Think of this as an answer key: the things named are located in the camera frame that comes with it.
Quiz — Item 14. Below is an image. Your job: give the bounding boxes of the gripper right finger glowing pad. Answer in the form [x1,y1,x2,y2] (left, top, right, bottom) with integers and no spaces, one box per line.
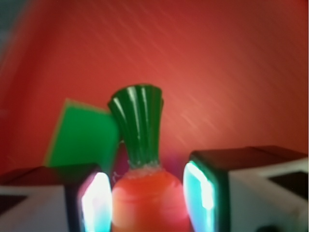
[183,145,309,232]

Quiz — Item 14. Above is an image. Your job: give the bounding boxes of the orange toy carrot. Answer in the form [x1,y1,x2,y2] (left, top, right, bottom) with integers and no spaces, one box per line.
[108,84,190,232]

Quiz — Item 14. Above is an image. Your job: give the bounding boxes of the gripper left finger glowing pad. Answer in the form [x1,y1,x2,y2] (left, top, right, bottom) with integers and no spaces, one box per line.
[0,164,112,232]

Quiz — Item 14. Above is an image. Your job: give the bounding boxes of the green rectangular block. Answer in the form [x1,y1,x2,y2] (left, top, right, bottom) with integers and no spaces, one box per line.
[44,99,120,175]

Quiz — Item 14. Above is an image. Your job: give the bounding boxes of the red plastic tray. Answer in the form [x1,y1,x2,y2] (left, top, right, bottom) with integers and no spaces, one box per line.
[0,0,309,176]

